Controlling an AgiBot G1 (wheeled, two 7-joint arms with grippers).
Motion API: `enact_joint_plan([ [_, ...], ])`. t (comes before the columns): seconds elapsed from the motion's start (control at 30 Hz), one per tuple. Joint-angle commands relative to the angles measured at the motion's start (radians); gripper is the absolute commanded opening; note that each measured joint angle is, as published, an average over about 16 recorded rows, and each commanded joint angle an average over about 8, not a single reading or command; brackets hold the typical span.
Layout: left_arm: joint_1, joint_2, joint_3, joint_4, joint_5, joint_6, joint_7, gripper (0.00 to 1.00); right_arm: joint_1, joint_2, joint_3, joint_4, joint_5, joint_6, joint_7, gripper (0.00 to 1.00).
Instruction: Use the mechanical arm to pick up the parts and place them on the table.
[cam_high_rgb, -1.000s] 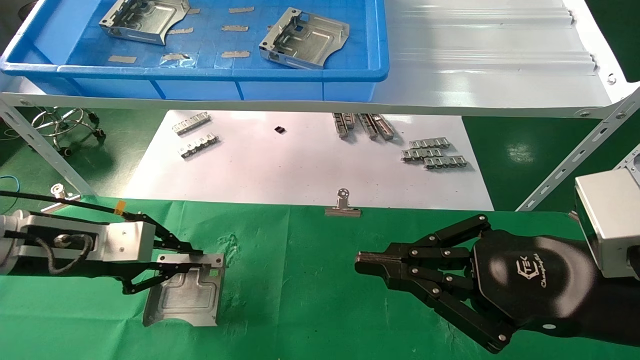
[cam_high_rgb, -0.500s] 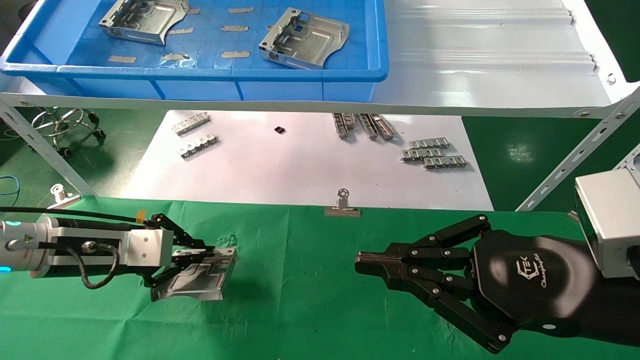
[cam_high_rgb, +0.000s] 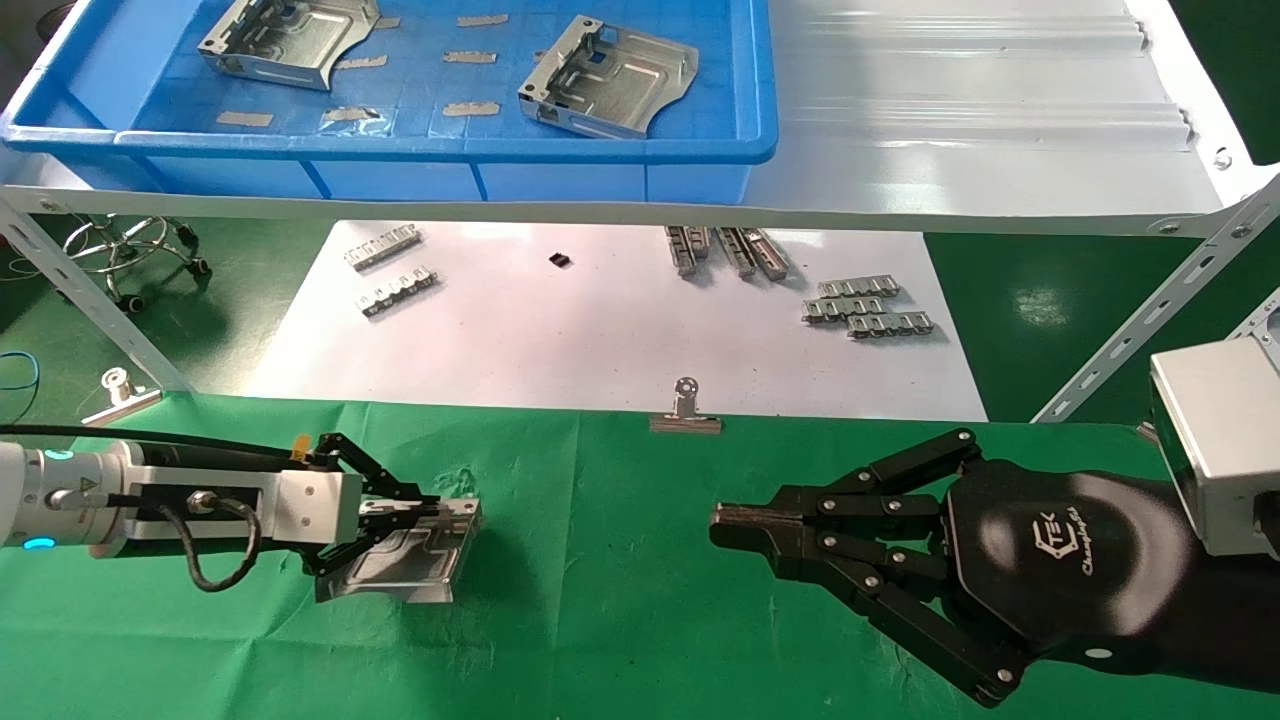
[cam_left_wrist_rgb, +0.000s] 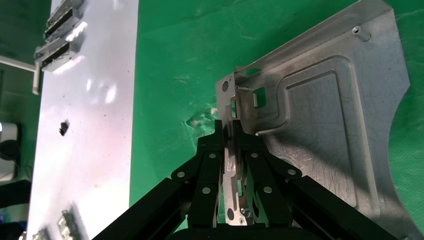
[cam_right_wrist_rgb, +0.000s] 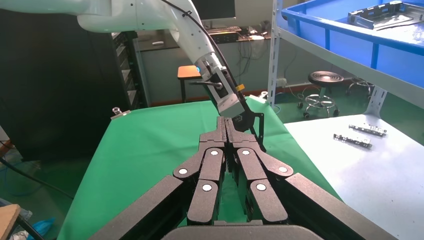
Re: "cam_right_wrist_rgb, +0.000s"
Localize black computer monitor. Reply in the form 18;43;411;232
192;0;237;29

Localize white metal shelf rack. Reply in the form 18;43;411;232
266;0;424;240

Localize long grey metal part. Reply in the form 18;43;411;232
348;123;388;138
333;133;373;149

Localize blue plastic bag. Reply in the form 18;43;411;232
27;217;56;240

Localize black round swivel stool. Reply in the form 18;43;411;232
297;70;345;120

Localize black floor cable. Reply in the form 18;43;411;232
0;155;74;201

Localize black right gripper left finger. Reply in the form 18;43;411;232
87;116;228;240

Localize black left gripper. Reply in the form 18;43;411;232
231;111;267;153

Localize chrome swivel chair base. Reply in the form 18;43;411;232
344;77;376;99

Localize black hanging desk cables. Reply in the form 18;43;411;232
228;40;254;87

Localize orange wooden stool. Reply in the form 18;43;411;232
177;64;218;104

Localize green tablecloth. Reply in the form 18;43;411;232
56;96;343;240

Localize black equipment cabinet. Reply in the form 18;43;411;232
0;8;149;163

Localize light wooden board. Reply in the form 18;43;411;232
0;204;22;240

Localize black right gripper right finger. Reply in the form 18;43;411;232
226;117;398;240

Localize silver binder clip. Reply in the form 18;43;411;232
250;91;270;105
110;106;132;121

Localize grey metal tray part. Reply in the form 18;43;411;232
347;0;424;31

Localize blue plastic bin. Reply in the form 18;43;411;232
281;0;424;89

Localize black keyboard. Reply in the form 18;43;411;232
206;26;243;34

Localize black equipment box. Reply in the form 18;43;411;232
210;32;240;45

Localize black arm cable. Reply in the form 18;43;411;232
160;0;253;115

